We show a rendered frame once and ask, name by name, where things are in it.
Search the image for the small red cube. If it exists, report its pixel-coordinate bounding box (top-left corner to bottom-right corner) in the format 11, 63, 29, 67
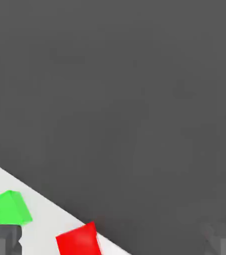
55, 221, 102, 255

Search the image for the small green cube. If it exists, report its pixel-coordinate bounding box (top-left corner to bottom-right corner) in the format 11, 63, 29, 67
0, 190, 33, 226

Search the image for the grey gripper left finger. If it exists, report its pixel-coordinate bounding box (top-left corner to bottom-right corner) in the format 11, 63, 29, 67
0, 224, 23, 255

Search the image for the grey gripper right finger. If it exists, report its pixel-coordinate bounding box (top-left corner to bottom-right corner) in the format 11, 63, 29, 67
201, 223, 226, 255

